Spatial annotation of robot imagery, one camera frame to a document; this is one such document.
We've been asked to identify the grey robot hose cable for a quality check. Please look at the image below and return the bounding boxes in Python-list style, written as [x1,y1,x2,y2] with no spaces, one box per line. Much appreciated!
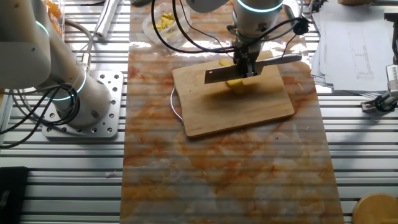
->
[63,18,94,74]

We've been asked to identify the orange fruit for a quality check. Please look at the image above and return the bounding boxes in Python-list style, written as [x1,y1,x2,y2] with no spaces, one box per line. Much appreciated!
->
[46,1,63,19]
[52,18,65,37]

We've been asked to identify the orange marble pattern mat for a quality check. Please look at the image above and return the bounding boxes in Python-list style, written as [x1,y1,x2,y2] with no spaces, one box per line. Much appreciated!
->
[119,0,346,224]

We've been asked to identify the metal robot mounting plate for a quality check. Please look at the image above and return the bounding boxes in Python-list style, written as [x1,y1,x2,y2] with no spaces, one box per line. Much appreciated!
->
[42,70,124,139]

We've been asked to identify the thick black cable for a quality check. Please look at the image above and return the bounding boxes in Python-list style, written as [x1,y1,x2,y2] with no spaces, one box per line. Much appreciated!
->
[150,0,237,55]

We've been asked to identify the clear plastic fruit container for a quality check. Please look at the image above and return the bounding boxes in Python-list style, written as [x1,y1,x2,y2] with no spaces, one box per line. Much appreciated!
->
[45,0,65,37]

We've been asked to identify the white paper sheet stack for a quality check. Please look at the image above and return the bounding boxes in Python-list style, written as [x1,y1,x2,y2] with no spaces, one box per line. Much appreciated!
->
[310,1,397,94]

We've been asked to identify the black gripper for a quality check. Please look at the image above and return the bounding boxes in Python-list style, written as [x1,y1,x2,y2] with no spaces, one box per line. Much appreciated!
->
[233,40,262,78]

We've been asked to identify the grey camera on clamp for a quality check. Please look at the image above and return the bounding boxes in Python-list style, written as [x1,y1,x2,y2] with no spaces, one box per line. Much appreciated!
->
[360,64,398,113]

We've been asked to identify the black plastic case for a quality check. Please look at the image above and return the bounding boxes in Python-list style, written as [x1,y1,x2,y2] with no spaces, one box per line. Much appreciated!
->
[0,166,29,224]

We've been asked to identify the wooden cutting board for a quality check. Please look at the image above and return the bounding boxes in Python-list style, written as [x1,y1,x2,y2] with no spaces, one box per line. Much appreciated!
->
[170,50,295,139]

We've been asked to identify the yellow peeled potato half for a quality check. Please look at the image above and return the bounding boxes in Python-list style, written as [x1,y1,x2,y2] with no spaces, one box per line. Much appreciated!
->
[226,78,247,95]

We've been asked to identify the black camera cable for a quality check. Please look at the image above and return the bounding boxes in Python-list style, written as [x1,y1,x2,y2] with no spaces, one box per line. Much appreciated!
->
[172,0,304,52]

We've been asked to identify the wooden round base stand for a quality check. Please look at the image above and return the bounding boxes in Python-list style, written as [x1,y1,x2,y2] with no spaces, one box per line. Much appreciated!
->
[352,193,398,224]

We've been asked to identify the white plastic wrap roll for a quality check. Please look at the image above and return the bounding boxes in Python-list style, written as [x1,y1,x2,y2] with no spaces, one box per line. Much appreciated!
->
[93,0,121,40]

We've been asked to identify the steel kitchen knife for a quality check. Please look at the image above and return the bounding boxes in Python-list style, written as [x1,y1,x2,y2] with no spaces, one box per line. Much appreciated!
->
[204,53,303,85]

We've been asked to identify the grey camera mounting bracket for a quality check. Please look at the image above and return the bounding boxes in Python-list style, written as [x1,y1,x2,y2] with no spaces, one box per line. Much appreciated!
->
[283,3,301,22]

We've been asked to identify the plastic bag of potato pieces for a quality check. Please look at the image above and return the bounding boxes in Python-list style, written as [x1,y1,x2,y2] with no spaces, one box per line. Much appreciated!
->
[142,2,193,54]

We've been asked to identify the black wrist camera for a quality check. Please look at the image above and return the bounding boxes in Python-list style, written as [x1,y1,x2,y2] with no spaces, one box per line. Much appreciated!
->
[292,17,312,35]

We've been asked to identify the looped black cable bundle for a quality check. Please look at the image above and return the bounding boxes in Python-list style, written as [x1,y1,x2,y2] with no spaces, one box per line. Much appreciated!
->
[0,82,81,149]

